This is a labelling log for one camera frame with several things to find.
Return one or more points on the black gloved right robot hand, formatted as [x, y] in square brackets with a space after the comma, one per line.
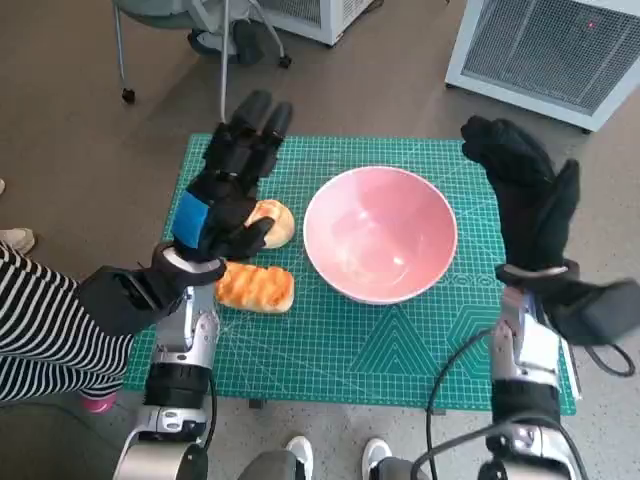
[530, 215]

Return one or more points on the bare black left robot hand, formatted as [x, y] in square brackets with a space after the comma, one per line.
[225, 210]

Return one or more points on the round toy bread bun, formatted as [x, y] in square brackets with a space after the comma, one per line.
[280, 227]

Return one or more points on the long orange toy bread loaf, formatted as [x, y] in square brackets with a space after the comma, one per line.
[255, 289]

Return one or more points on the pink bowl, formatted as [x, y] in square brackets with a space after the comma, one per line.
[380, 225]

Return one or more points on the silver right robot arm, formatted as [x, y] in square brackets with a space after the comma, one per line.
[520, 350]

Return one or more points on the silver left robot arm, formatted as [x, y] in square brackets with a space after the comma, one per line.
[192, 325]

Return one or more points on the white metal pole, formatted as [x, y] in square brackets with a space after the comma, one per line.
[225, 75]

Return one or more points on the green cutting mat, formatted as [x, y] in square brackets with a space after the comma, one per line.
[280, 350]

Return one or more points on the white appliance with mesh grille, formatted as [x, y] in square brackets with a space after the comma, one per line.
[540, 50]

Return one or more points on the small black table clip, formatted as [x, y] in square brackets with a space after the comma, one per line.
[257, 405]

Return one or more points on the grey office chair with casters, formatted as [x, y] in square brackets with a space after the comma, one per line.
[165, 15]

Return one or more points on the person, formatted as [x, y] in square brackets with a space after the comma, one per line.
[300, 450]
[45, 320]

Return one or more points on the white mesh-door cabinet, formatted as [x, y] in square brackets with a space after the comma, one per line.
[330, 20]

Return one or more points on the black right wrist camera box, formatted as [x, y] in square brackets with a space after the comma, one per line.
[595, 310]

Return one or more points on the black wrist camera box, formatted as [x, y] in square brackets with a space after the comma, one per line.
[115, 300]
[595, 310]

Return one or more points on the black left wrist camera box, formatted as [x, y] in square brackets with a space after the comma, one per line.
[115, 300]

